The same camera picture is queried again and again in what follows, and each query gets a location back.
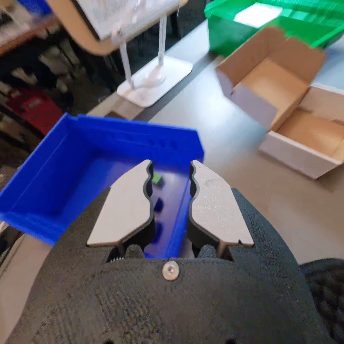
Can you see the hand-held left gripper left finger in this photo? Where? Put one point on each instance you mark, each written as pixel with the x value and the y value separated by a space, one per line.
pixel 123 209

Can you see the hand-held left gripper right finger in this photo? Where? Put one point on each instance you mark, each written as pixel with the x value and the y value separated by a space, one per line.
pixel 217 209

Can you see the white cardboard mailer box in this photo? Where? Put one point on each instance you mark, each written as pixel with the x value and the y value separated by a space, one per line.
pixel 256 14
pixel 290 102

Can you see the green plastic bin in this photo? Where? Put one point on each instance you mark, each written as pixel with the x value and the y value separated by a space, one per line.
pixel 228 35

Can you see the grey desk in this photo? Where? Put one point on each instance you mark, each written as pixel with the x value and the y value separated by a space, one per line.
pixel 242 174

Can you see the blue cube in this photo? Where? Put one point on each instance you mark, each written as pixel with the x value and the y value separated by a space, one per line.
pixel 158 231

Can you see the green cube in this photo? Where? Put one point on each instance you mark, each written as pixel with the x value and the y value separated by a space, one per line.
pixel 156 178

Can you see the red bag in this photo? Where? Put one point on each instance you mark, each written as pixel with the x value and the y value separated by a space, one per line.
pixel 35 110

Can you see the black wrist rest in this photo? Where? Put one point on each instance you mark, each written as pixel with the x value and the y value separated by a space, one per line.
pixel 325 295

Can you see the printed instruction sheet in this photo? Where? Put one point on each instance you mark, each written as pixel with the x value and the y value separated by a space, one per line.
pixel 113 13

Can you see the wooden table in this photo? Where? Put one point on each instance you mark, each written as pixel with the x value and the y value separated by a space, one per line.
pixel 24 35

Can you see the small blue plastic bin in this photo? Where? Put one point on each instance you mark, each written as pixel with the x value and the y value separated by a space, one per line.
pixel 35 5

